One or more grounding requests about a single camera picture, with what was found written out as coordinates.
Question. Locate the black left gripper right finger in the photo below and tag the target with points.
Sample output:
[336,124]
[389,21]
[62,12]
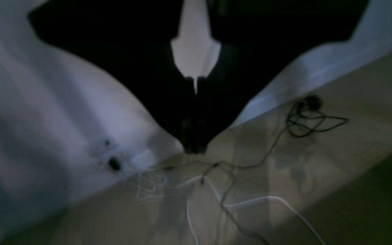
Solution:
[258,40]

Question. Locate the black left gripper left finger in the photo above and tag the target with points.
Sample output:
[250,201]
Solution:
[130,40]

